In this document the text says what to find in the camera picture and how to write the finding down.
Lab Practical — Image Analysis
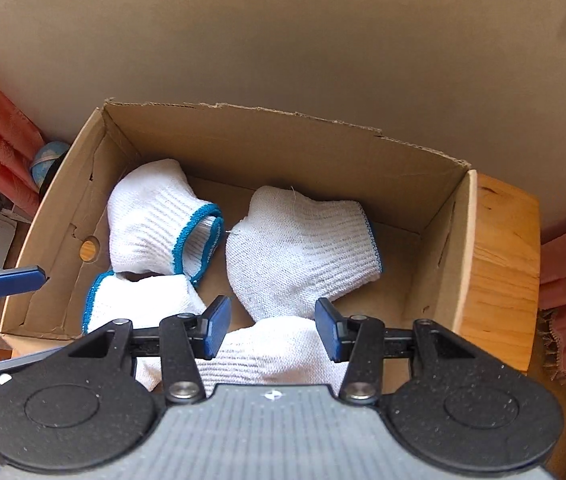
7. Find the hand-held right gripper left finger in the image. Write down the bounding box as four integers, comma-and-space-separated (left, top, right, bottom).
70, 295, 232, 406

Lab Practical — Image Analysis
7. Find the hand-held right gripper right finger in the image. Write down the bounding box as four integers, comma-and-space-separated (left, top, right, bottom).
314, 298, 484, 406

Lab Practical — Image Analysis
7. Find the white knit glove blue cuff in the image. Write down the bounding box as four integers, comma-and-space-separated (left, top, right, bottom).
225, 185, 383, 322
195, 316, 351, 398
107, 158, 225, 288
82, 270, 209, 393

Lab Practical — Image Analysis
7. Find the brown cardboard box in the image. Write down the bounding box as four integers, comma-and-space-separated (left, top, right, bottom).
0, 99, 479, 376

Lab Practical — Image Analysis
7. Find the blue globe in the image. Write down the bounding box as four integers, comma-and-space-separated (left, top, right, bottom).
30, 141, 71, 191

